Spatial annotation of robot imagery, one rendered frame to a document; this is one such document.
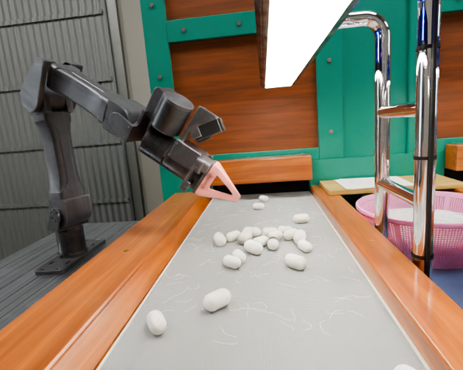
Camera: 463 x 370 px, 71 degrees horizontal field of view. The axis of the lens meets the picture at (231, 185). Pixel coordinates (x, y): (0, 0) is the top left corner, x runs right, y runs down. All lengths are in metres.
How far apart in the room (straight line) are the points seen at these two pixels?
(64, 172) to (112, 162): 1.81
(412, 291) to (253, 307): 0.18
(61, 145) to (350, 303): 0.66
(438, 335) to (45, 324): 0.38
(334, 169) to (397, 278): 0.61
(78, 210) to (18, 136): 2.21
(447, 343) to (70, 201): 0.72
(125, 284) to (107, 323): 0.07
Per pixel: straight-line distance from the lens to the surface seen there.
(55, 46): 2.84
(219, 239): 0.60
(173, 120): 0.57
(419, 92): 0.46
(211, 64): 1.02
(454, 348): 0.35
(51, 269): 0.83
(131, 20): 2.67
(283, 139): 0.99
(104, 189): 2.69
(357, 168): 1.02
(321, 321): 0.40
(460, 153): 1.06
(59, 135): 0.82
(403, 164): 1.06
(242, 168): 0.93
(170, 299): 0.46
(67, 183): 0.82
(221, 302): 0.41
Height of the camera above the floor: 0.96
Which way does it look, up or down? 10 degrees down
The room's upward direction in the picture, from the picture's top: 5 degrees counter-clockwise
